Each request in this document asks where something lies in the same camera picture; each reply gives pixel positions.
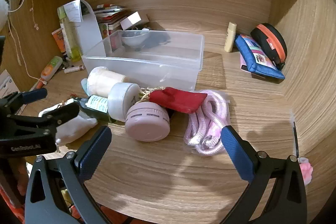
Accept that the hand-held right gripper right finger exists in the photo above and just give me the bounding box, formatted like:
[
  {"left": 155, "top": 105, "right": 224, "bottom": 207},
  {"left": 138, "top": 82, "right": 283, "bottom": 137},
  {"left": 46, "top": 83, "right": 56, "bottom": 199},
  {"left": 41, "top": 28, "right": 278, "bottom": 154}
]
[{"left": 220, "top": 125, "right": 307, "bottom": 224}]

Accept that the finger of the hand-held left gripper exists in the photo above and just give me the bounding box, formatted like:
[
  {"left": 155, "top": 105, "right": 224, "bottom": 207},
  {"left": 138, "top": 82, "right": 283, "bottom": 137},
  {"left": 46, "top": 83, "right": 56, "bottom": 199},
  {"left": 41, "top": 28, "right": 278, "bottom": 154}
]
[
  {"left": 0, "top": 88, "right": 48, "bottom": 116},
  {"left": 7, "top": 103, "right": 80, "bottom": 132}
]

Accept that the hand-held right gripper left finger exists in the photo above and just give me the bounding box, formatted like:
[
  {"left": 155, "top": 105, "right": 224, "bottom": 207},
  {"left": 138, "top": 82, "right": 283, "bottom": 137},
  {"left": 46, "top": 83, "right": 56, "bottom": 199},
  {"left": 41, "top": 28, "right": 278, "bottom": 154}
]
[{"left": 25, "top": 126, "right": 112, "bottom": 224}]

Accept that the dark green bottle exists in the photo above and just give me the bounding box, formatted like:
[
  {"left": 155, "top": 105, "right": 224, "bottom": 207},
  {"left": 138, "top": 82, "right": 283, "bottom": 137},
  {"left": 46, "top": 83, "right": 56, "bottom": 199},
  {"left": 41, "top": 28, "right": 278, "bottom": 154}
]
[{"left": 73, "top": 95, "right": 124, "bottom": 125}]

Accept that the pink rope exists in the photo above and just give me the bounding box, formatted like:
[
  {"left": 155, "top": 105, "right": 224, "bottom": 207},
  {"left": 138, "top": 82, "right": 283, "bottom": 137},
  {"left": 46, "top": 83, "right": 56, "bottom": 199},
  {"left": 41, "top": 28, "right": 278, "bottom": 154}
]
[{"left": 183, "top": 90, "right": 232, "bottom": 157}]

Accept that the white plastic cup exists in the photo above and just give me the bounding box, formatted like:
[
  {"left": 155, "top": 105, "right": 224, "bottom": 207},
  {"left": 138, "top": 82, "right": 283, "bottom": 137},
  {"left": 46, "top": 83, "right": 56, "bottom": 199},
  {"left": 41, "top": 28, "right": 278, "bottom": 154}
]
[{"left": 87, "top": 66, "right": 130, "bottom": 98}]

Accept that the white fluffy ball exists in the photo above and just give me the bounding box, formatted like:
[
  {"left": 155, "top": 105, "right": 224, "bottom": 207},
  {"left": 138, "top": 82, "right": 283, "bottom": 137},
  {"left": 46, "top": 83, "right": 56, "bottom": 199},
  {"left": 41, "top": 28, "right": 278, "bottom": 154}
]
[{"left": 108, "top": 82, "right": 141, "bottom": 121}]

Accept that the pink round device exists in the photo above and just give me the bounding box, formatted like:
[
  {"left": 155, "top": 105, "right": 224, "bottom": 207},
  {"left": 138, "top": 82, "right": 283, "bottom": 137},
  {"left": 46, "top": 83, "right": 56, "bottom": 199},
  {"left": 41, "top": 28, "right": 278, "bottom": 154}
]
[{"left": 124, "top": 102, "right": 171, "bottom": 142}]

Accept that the red pouch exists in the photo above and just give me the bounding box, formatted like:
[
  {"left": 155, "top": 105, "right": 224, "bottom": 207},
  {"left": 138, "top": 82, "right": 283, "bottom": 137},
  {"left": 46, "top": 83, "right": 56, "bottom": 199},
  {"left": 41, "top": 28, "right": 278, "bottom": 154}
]
[{"left": 149, "top": 87, "right": 208, "bottom": 114}]

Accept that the clear plastic storage box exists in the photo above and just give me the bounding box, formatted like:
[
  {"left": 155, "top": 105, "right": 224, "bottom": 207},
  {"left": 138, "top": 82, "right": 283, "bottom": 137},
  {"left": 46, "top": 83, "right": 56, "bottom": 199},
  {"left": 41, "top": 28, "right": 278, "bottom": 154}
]
[{"left": 81, "top": 29, "right": 205, "bottom": 91}]

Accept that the wooden desktop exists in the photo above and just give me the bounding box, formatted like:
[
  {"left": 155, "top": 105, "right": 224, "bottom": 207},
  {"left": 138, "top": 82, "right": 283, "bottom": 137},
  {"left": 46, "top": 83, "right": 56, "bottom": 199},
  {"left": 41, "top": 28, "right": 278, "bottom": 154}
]
[{"left": 14, "top": 14, "right": 311, "bottom": 224}]

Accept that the green orange white tube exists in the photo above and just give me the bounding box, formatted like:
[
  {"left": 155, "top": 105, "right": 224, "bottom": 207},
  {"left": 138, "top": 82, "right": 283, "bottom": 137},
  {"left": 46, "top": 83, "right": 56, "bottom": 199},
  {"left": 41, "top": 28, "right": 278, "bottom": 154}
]
[{"left": 35, "top": 55, "right": 64, "bottom": 89}]

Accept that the white lipstick tube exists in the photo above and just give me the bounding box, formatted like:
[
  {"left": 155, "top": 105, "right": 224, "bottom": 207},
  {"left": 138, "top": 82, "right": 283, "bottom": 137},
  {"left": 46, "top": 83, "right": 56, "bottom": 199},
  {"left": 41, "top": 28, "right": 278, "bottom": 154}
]
[{"left": 64, "top": 65, "right": 86, "bottom": 74}]

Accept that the thin black stick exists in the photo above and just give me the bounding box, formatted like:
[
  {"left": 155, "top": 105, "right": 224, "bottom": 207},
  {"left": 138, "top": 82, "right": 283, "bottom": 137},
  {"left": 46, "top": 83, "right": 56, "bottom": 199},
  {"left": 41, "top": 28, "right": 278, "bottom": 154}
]
[{"left": 292, "top": 121, "right": 300, "bottom": 159}]

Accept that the yellow green liquid bottle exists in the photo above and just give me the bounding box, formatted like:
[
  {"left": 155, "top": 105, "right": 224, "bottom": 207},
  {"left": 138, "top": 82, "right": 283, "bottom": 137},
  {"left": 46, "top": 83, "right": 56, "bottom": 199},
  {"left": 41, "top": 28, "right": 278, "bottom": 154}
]
[{"left": 57, "top": 6, "right": 82, "bottom": 62}]

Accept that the pink fluffy thing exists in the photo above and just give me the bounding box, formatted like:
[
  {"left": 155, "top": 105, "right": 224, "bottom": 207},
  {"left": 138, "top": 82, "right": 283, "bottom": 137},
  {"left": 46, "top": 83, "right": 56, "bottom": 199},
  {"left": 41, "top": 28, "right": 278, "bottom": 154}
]
[{"left": 299, "top": 157, "right": 315, "bottom": 186}]

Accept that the white paper receipt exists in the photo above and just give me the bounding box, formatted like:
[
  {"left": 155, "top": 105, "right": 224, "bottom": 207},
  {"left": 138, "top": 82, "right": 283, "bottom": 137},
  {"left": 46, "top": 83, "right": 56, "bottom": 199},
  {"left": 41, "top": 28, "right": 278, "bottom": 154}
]
[{"left": 65, "top": 0, "right": 82, "bottom": 23}]

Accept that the blue pouch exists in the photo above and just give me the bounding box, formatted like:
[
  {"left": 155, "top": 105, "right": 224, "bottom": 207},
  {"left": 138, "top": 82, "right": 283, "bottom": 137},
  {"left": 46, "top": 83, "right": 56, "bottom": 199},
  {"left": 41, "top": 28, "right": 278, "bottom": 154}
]
[{"left": 234, "top": 34, "right": 286, "bottom": 81}]

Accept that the stack of colourful booklets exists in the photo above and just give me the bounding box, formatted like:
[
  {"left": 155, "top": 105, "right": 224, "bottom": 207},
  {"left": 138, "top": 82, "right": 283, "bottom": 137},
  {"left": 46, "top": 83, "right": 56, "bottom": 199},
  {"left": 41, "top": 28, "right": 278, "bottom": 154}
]
[{"left": 95, "top": 4, "right": 130, "bottom": 39}]

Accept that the cream tube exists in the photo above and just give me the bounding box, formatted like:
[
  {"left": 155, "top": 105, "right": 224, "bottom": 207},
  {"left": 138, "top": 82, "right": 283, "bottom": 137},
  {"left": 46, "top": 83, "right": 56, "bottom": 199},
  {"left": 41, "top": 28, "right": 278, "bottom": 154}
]
[{"left": 224, "top": 22, "right": 238, "bottom": 53}]

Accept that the small white pink box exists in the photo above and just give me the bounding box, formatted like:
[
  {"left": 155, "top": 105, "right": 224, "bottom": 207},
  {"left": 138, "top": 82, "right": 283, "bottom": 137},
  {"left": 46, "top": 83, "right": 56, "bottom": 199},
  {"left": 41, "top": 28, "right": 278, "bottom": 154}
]
[{"left": 120, "top": 11, "right": 149, "bottom": 31}]

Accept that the black orange zip case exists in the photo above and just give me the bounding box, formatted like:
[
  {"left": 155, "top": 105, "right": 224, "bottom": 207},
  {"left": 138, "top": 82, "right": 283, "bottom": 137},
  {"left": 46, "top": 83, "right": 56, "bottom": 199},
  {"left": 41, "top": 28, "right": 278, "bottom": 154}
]
[{"left": 250, "top": 23, "right": 287, "bottom": 70}]

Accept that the white hanging cord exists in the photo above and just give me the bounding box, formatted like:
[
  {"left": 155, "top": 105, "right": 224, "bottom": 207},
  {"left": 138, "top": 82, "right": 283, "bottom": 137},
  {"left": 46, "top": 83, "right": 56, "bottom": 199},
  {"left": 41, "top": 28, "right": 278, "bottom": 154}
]
[{"left": 7, "top": 0, "right": 46, "bottom": 83}]

